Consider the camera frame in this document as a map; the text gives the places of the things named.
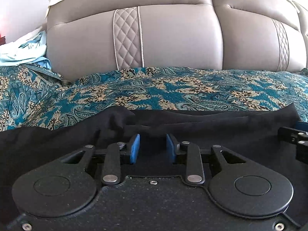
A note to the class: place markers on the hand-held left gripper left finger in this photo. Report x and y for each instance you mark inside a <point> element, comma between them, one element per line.
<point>134,149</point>

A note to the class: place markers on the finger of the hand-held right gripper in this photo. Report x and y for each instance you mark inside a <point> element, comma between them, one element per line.
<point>288,134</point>

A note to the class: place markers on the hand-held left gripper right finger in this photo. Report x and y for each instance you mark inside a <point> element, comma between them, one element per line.
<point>170,149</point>

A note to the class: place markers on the black pants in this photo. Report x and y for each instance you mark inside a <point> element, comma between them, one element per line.
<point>48,144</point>

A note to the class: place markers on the teal paisley blanket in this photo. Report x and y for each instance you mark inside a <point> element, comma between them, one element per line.
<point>168,89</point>

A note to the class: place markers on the beige leather headboard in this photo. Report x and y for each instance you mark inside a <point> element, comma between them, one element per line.
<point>182,36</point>

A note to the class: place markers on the light blue cloth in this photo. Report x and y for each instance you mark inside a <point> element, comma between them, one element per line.
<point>26,50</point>

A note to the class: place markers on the wooden furniture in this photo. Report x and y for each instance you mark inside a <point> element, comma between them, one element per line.
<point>2,39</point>

